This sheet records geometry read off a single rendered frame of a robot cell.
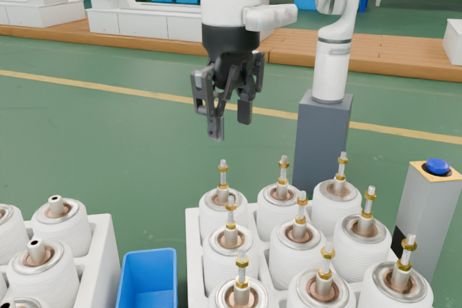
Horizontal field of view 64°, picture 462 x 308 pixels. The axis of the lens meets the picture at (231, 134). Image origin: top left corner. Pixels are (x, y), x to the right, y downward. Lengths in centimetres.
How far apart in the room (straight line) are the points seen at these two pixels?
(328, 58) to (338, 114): 16
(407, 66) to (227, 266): 207
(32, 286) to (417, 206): 69
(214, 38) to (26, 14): 350
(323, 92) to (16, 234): 81
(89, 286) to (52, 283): 7
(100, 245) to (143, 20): 247
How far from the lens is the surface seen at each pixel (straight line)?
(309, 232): 68
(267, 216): 75
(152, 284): 91
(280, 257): 66
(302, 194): 62
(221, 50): 46
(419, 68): 253
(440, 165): 80
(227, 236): 64
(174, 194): 121
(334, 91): 109
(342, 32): 105
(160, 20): 301
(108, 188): 128
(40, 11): 380
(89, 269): 75
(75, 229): 76
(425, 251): 89
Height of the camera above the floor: 69
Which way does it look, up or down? 26 degrees down
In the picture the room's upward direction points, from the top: straight up
